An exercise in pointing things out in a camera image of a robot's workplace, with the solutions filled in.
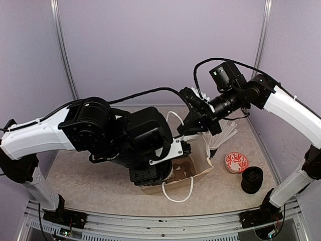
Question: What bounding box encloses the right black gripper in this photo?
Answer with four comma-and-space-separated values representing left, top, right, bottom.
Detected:
178, 85, 244, 135

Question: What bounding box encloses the brown paper bag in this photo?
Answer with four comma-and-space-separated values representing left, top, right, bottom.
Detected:
139, 110, 215, 203

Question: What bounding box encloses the stack of black cup lids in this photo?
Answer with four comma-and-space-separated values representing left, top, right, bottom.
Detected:
241, 166, 263, 194

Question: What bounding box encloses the brown cardboard cup carrier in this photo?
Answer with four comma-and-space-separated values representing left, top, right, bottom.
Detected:
171, 160, 196, 181

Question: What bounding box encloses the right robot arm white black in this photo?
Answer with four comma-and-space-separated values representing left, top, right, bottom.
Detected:
178, 57, 320, 223

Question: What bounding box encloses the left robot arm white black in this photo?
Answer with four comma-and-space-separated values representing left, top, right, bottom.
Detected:
1, 97, 191, 223

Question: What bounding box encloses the black cup holding straws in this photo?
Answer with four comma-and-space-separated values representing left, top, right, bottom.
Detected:
209, 149, 217, 159

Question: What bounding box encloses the red white patterned bowl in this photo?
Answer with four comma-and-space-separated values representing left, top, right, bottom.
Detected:
225, 152, 249, 174

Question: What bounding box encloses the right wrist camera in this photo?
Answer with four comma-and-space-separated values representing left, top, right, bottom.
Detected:
179, 87, 209, 108

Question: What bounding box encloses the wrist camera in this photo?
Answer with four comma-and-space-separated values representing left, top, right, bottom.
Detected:
179, 87, 209, 108
149, 138, 192, 166

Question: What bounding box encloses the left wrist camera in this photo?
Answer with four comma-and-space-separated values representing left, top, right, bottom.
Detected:
149, 138, 192, 166

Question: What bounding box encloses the aluminium front frame rail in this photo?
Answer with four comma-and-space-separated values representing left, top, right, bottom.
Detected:
16, 199, 310, 240

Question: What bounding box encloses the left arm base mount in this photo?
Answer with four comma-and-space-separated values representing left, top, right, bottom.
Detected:
43, 194, 88, 229

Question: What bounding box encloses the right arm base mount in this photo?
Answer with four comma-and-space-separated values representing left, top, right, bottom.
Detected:
239, 188, 283, 228

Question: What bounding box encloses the right aluminium corner post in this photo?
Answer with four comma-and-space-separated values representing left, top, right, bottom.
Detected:
253, 0, 273, 69

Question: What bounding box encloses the aluminium corner post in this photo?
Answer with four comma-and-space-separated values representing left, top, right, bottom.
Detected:
253, 0, 273, 69
50, 0, 79, 100

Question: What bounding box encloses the left aluminium corner post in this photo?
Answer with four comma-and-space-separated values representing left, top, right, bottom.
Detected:
50, 0, 79, 100

